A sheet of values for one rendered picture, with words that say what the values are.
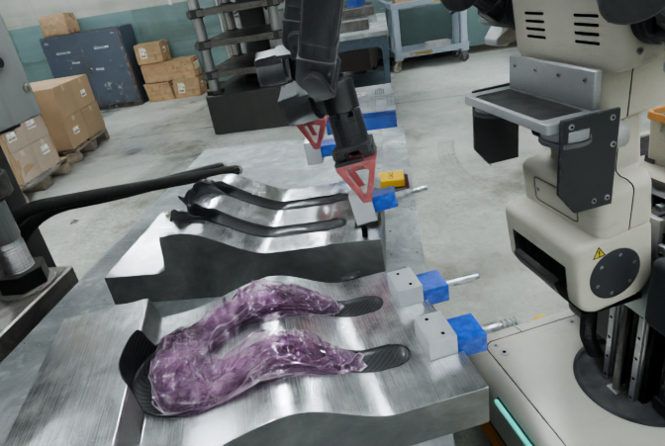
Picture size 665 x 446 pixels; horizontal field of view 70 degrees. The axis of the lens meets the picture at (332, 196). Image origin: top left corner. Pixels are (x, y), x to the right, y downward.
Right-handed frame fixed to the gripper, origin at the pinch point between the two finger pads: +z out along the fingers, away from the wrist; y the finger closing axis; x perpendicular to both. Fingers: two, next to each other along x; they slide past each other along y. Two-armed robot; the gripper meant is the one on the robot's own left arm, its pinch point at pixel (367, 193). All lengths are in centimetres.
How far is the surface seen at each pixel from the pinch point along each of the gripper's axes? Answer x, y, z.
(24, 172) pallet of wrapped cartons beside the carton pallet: -296, -270, -19
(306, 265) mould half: -12.6, 6.3, 7.9
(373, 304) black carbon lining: -1.5, 17.7, 11.6
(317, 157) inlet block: -11.7, -25.9, -4.3
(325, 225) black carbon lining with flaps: -9.0, -0.8, 4.1
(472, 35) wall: 131, -653, -17
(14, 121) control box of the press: -81, -28, -32
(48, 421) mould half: -34, 42, 4
